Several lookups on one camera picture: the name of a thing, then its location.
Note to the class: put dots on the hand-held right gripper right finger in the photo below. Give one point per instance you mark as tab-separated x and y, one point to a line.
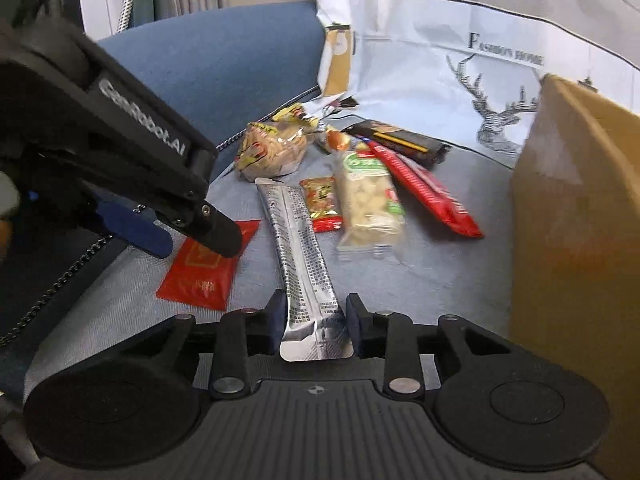
353	324

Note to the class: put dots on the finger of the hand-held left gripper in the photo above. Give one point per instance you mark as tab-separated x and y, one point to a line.
220	235
135	232

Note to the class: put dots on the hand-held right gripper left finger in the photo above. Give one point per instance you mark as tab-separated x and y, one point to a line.
276	322

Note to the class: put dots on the red sauce packet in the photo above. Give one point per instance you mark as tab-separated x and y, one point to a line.
200	275

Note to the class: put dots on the silver stick snack packet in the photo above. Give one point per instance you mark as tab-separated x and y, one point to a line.
295	255

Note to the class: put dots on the small red yellow snack packet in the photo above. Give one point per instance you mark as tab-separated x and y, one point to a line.
322	205

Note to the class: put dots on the brown cardboard box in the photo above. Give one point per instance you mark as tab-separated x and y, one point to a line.
575	260

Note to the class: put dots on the clear bread packet yellow print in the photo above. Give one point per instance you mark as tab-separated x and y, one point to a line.
272	152

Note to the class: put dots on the green label cracker packet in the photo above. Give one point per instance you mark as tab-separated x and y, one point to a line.
367	200

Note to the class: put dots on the yellow snack bar packet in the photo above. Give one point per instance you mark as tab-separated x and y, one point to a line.
330	137

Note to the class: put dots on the long red snack bar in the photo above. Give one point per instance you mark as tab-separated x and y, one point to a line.
425	190

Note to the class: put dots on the dark chocolate bar packet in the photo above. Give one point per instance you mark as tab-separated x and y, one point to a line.
405	142

